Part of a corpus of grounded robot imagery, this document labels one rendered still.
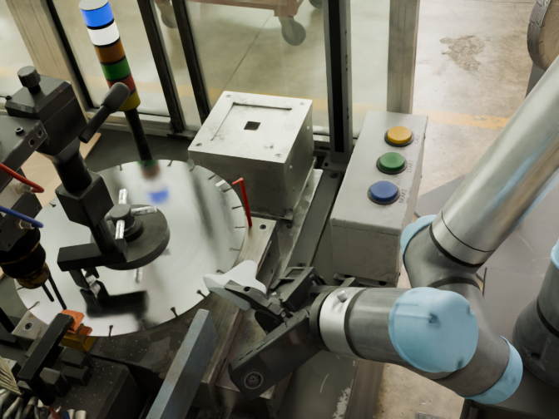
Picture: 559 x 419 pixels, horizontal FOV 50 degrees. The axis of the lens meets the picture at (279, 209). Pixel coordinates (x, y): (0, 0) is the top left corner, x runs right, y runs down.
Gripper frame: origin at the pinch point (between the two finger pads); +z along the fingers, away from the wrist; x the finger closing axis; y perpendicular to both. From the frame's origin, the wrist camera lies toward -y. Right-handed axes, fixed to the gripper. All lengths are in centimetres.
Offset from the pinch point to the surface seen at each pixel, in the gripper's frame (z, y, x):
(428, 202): 67, 114, -60
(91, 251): 5.1, -7.0, 18.7
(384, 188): -5.7, 31.2, -1.5
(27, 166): 67, 12, 29
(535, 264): 33, 106, -82
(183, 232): 6.5, 5.2, 11.8
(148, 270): 5.9, -2.5, 11.5
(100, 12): 17, 21, 43
